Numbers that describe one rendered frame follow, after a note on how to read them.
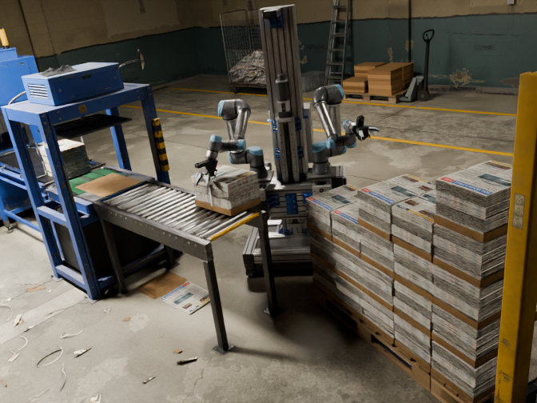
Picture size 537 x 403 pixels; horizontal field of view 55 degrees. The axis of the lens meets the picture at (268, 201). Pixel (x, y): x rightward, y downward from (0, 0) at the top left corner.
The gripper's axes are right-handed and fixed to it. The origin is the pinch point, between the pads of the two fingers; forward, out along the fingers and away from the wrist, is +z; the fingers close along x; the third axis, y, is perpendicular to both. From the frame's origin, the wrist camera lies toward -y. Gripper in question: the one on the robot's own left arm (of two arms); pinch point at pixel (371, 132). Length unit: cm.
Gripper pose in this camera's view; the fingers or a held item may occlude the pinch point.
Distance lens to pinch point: 344.7
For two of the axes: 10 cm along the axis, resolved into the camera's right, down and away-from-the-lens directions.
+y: 2.4, 8.7, 4.2
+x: -9.2, 3.5, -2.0
